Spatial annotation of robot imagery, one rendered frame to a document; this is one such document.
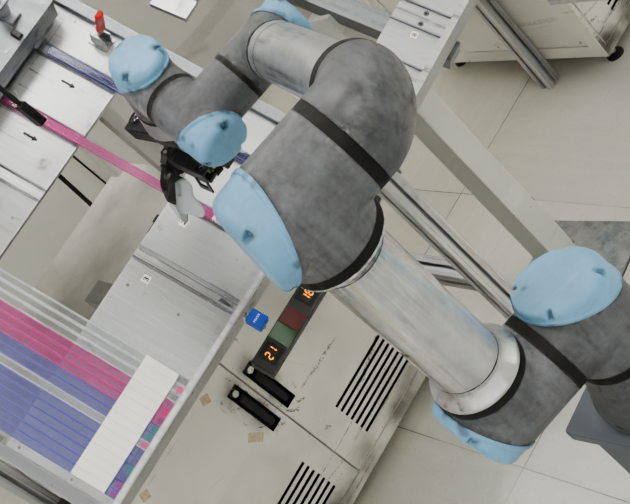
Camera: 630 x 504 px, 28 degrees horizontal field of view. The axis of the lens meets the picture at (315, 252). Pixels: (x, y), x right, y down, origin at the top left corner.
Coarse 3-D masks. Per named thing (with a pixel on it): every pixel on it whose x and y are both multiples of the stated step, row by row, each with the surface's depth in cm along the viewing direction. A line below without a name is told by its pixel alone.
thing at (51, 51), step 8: (48, 48) 209; (56, 56) 208; (64, 56) 208; (72, 64) 208; (80, 64) 208; (80, 72) 208; (88, 72) 207; (96, 72) 207; (96, 80) 207; (104, 80) 207; (112, 80) 207; (112, 88) 207; (240, 152) 203; (240, 160) 203
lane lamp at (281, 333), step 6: (276, 324) 196; (282, 324) 196; (276, 330) 196; (282, 330) 196; (288, 330) 196; (270, 336) 196; (276, 336) 196; (282, 336) 196; (288, 336) 196; (294, 336) 196; (282, 342) 195; (288, 342) 195
